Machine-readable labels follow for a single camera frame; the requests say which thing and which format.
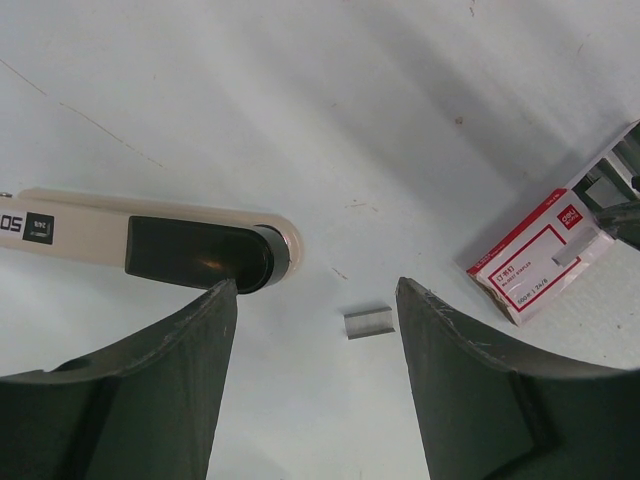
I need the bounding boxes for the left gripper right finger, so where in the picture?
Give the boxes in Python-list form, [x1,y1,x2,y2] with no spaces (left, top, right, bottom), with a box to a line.
[396,278,639,479]

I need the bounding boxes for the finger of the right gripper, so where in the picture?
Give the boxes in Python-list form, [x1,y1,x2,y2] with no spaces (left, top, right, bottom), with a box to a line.
[597,195,640,250]

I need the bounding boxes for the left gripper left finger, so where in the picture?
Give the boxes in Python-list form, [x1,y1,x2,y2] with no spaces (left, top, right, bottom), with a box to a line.
[1,280,237,479]

